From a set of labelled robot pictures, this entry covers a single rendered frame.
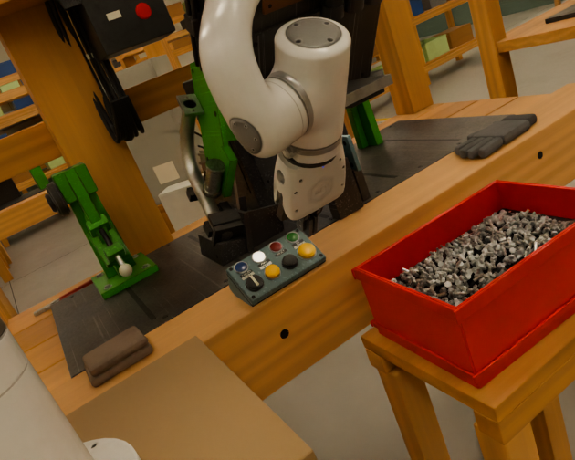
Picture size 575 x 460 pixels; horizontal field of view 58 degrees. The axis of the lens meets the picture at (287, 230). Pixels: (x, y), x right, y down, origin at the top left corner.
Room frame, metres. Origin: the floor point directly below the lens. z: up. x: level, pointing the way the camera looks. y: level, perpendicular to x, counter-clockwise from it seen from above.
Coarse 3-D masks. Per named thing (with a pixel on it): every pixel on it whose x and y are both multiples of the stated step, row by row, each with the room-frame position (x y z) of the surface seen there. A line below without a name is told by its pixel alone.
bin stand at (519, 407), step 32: (384, 352) 0.65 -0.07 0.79; (544, 352) 0.52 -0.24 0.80; (384, 384) 0.69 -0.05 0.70; (416, 384) 0.67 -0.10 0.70; (448, 384) 0.53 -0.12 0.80; (512, 384) 0.49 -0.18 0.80; (544, 384) 0.50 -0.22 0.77; (416, 416) 0.66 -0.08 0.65; (480, 416) 0.49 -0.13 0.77; (512, 416) 0.47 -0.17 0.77; (544, 416) 0.77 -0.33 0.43; (416, 448) 0.67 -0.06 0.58; (512, 448) 0.48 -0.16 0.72; (544, 448) 0.78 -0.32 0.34
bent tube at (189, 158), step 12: (180, 96) 1.09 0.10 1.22; (192, 96) 1.10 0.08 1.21; (192, 108) 1.07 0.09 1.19; (192, 120) 1.09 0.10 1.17; (180, 132) 1.12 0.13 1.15; (192, 132) 1.11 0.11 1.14; (192, 144) 1.12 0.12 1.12; (192, 156) 1.12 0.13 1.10; (192, 168) 1.11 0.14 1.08; (192, 180) 1.09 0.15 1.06; (204, 204) 1.03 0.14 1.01; (216, 204) 1.04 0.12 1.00
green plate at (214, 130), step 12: (192, 72) 1.11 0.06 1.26; (204, 84) 1.05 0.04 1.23; (204, 96) 1.05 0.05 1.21; (204, 108) 1.06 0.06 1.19; (216, 108) 1.00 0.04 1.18; (204, 120) 1.07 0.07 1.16; (216, 120) 1.01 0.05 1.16; (204, 132) 1.08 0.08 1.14; (216, 132) 1.02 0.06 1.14; (228, 132) 1.01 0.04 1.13; (204, 144) 1.09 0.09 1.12; (216, 144) 1.02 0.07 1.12; (216, 156) 1.03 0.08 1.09
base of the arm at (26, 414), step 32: (0, 352) 0.39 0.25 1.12; (0, 384) 0.38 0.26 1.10; (32, 384) 0.40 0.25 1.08; (0, 416) 0.36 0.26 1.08; (32, 416) 0.38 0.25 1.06; (64, 416) 0.42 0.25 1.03; (0, 448) 0.35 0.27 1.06; (32, 448) 0.37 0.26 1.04; (64, 448) 0.39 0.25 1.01; (96, 448) 0.47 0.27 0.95; (128, 448) 0.44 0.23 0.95
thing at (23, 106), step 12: (0, 72) 7.49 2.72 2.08; (12, 72) 7.56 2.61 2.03; (0, 84) 7.39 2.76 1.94; (0, 108) 7.42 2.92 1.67; (24, 108) 7.49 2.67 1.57; (36, 108) 7.50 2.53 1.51; (0, 120) 7.30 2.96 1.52; (48, 168) 7.70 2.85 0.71; (60, 168) 7.46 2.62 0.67; (24, 180) 7.36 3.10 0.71
